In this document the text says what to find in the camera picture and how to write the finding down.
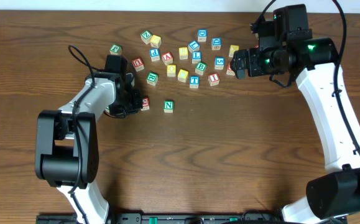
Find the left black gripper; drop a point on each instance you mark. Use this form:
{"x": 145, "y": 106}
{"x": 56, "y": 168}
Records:
{"x": 135, "y": 99}

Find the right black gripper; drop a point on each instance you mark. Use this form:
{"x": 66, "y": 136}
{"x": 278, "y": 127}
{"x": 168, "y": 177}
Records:
{"x": 250, "y": 62}

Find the red E block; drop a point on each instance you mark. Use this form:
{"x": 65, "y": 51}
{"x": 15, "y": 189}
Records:
{"x": 145, "y": 104}

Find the green N block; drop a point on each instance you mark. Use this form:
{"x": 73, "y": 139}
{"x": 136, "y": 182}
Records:
{"x": 168, "y": 106}

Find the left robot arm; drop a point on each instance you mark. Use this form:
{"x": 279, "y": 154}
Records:
{"x": 67, "y": 154}

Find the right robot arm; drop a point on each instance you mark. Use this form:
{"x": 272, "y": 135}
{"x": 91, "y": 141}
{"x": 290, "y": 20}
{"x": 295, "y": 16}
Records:
{"x": 286, "y": 45}

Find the red U block right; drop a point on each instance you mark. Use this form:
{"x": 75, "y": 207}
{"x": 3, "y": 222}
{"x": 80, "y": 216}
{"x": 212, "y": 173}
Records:
{"x": 229, "y": 70}

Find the red u block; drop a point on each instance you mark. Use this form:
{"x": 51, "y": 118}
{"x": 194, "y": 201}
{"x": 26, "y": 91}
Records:
{"x": 229, "y": 70}
{"x": 138, "y": 64}

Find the green R block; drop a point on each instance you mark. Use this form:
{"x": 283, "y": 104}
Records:
{"x": 152, "y": 78}

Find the blue S block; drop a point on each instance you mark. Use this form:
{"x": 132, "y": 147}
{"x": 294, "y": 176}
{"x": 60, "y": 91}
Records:
{"x": 219, "y": 63}

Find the red U block left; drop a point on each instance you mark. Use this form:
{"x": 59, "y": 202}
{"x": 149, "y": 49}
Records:
{"x": 138, "y": 64}

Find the blue D block right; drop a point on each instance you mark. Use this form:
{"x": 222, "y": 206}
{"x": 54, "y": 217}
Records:
{"x": 216, "y": 43}

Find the blue d block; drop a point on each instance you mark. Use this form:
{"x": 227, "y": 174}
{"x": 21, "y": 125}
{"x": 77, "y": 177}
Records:
{"x": 202, "y": 35}
{"x": 216, "y": 43}

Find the red I block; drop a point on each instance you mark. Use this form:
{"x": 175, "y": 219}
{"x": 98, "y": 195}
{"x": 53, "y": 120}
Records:
{"x": 213, "y": 79}

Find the green J block left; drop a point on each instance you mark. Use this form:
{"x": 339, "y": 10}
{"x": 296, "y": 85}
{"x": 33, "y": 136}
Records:
{"x": 115, "y": 49}

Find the yellow O block centre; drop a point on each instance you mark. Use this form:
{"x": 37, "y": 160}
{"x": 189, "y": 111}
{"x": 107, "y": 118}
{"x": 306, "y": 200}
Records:
{"x": 171, "y": 70}

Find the green B block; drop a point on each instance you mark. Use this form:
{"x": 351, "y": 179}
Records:
{"x": 200, "y": 68}

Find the blue P block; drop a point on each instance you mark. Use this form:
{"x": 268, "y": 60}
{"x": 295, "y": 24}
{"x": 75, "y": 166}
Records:
{"x": 154, "y": 54}

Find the blue L block lower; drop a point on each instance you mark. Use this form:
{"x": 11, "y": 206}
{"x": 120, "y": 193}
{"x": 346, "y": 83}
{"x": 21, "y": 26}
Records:
{"x": 196, "y": 57}

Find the blue l block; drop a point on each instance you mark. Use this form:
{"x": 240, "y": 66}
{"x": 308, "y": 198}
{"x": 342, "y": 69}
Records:
{"x": 196, "y": 57}
{"x": 193, "y": 46}

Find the red A block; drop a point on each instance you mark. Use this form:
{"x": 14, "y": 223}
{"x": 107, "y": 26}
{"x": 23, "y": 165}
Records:
{"x": 167, "y": 58}

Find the blue D block top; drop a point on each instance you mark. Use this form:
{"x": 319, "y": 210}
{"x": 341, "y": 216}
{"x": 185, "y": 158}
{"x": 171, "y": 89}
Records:
{"x": 202, "y": 35}

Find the yellow C block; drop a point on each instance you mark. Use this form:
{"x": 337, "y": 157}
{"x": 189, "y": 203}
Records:
{"x": 182, "y": 75}

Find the blue L block upper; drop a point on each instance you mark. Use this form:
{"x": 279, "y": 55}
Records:
{"x": 193, "y": 46}

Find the blue T block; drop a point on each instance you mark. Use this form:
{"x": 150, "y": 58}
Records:
{"x": 194, "y": 81}

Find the yellow block beside Z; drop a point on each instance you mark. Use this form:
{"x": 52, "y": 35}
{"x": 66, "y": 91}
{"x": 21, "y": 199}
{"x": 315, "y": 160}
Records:
{"x": 155, "y": 41}

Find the green Z block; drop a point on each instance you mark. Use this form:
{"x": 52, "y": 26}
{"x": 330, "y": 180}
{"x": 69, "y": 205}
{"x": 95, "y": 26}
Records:
{"x": 146, "y": 37}

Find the yellow S block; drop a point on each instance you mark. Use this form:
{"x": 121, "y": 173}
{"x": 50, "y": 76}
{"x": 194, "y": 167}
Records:
{"x": 183, "y": 53}

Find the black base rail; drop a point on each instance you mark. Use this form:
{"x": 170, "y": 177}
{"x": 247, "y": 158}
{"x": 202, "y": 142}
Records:
{"x": 137, "y": 218}

